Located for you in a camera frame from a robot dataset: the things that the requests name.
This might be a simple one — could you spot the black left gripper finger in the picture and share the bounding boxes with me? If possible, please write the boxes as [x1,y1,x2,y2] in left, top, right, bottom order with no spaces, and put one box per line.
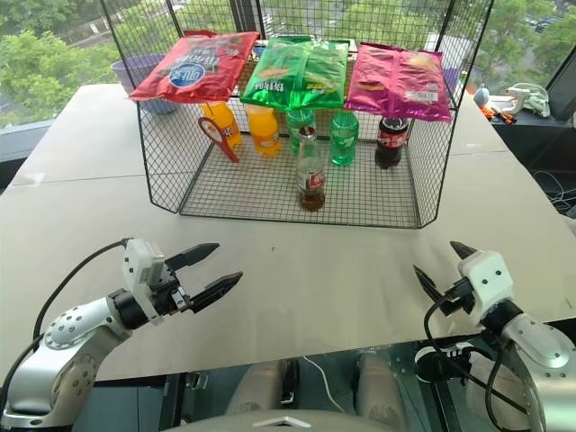
[191,271,245,315]
[165,242,221,273]

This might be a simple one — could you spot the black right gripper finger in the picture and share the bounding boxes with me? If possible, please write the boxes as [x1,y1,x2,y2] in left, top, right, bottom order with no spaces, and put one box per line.
[412,265,450,308]
[449,240,477,262]

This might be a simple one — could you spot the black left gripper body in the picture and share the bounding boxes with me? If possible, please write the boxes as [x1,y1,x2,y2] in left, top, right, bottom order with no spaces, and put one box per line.
[152,265,196,317]

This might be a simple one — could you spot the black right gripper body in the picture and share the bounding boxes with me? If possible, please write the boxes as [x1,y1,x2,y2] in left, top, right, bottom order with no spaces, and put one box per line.
[437,275,477,318]

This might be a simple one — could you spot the cola plastic bottle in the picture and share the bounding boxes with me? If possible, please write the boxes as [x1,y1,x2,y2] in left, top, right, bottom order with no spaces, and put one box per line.
[373,115,411,170]

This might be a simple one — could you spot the orange soda plastic bottle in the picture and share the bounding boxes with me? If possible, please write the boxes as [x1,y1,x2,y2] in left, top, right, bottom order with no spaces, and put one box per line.
[199,102,244,152]
[247,105,283,159]

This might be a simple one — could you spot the glass cola bottle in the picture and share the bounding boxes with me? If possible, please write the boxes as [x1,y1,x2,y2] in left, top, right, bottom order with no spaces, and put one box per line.
[294,127,327,213]

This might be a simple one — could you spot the green soda plastic bottle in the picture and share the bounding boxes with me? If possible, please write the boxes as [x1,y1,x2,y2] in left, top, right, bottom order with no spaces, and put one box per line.
[329,110,361,167]
[285,107,318,152]

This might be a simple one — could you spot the black and white shoe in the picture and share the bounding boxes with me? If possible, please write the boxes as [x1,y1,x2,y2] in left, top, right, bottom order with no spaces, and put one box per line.
[414,340,474,384]

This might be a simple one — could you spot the grey robot right leg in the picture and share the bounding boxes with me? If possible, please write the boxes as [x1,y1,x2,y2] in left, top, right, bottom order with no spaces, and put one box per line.
[354,352,407,425]

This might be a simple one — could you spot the orange and black tools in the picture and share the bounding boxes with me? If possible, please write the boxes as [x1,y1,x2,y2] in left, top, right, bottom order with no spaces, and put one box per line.
[484,104,515,126]

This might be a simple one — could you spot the grey robot torso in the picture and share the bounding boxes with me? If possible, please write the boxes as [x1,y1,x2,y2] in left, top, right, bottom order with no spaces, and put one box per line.
[168,406,400,432]

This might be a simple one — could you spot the white plush toy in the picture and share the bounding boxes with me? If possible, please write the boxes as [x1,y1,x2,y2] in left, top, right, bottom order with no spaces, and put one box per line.
[502,82,551,119]

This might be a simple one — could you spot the magenta chip bag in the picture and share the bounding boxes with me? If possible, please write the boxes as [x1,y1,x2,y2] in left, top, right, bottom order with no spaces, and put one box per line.
[343,42,453,124]

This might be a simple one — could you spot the red chip bag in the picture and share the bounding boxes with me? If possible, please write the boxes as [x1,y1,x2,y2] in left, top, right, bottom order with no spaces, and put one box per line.
[128,29,261,105]

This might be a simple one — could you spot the large purple plastic bowl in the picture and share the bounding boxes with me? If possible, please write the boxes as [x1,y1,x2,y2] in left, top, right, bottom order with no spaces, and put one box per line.
[110,54,180,115]

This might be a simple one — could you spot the green chip bag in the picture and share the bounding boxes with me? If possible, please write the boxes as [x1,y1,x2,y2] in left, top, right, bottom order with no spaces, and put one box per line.
[238,36,352,112]

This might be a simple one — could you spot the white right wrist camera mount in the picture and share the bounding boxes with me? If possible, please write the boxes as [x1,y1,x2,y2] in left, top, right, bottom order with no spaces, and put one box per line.
[455,249,515,329]

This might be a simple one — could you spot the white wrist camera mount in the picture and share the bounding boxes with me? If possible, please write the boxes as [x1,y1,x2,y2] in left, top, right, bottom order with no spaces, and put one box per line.
[121,238,167,326]
[455,249,515,329]

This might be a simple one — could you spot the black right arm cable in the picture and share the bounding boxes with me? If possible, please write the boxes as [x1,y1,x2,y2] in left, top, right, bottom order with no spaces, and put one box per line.
[422,282,528,432]

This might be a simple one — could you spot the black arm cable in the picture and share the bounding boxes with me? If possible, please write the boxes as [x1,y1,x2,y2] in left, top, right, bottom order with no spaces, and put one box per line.
[422,282,528,432]
[0,238,135,409]

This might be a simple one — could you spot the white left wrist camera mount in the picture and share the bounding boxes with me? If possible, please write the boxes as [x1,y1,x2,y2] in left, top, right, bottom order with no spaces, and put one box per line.
[121,238,167,326]

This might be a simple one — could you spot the black wire mesh rack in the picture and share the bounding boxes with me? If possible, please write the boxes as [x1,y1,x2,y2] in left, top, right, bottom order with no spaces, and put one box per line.
[99,0,496,231]

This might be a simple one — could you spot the tangled white floor cables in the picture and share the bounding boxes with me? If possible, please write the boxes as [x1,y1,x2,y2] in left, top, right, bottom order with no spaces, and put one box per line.
[534,169,576,213]

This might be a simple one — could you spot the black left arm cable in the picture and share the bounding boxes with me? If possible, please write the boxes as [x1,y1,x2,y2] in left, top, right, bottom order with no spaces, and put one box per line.
[0,238,135,409]

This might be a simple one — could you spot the thin white cable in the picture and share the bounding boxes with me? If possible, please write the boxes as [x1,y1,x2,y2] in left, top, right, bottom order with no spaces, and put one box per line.
[302,355,339,414]

